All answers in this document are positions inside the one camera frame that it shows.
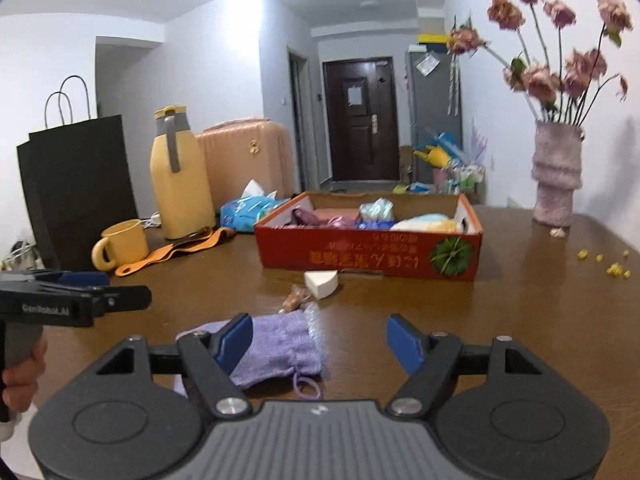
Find pink ribbed suitcase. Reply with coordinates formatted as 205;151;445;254
195;117;296;213

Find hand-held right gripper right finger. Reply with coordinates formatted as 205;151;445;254
387;313;543;418

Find white wedge makeup sponge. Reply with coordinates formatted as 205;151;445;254
304;270;340;301

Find pink satin cloth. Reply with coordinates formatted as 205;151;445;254
291;208;358;229

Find small brown object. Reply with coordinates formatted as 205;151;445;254
280;285;307;313

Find yellow plush toy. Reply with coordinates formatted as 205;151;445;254
422;219;463;234

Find red cardboard box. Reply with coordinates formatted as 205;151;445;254
254;191;484;282

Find scattered yellow crumbs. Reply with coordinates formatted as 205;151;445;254
577;247;633;278

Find bunch of dried pink roses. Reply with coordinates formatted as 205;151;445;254
446;0;633;126

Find dark brown door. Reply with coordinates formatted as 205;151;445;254
322;57;401;183

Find clear plastic packet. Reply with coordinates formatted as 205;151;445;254
416;52;441;77

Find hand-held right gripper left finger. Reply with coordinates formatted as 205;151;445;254
96;312;253;418

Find grey refrigerator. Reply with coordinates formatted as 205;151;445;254
404;45;463;186

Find white cable bundle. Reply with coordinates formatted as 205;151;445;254
0;240;38;273

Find purple hair tie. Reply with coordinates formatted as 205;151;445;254
292;374;323;401

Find yellow mug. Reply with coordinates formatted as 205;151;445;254
91;219;150;272

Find white plush toy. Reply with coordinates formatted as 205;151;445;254
397;213;451;229

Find cluster of small bottles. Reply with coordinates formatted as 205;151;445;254
432;160;486;193

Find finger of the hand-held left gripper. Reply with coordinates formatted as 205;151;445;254
50;271;111;287
95;286;152;318

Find orange strap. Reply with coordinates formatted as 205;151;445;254
115;226;236;277

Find person's left hand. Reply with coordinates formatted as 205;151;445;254
1;334;49;417

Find blue tissue pack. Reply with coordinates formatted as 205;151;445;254
220;180;291;233

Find black paper bag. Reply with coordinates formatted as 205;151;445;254
16;76;138;273

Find pink knit-covered vase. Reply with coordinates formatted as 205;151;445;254
531;120;586;228

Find yellow and blue bag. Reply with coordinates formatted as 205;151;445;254
412;131;463;168

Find purple knit pouch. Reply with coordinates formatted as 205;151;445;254
172;307;325;397

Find yellow thermos jug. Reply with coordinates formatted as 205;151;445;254
150;105;217;241

